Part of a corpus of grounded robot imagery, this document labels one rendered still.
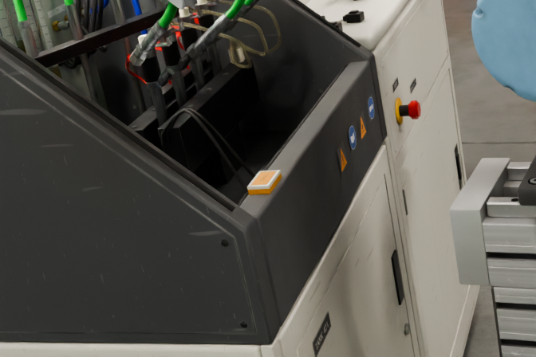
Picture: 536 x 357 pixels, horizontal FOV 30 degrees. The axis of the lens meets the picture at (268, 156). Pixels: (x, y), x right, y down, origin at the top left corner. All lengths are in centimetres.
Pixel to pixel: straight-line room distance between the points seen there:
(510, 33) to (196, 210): 51
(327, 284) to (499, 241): 47
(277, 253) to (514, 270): 34
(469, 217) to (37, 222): 56
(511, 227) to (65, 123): 54
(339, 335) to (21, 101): 59
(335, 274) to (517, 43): 75
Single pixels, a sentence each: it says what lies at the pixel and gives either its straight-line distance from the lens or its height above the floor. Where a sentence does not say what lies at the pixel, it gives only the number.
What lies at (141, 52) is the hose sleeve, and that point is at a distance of 142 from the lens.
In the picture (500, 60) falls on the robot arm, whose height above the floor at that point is 119.
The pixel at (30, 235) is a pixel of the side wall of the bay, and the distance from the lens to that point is 132.
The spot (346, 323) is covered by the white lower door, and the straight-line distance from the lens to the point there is 155.
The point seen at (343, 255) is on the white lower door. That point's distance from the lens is 155.
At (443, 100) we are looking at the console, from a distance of 239.
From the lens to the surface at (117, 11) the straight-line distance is 172.
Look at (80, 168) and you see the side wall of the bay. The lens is 124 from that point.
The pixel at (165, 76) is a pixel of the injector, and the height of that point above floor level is 105.
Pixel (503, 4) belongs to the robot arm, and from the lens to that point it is 82.
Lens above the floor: 144
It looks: 20 degrees down
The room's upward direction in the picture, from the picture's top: 12 degrees counter-clockwise
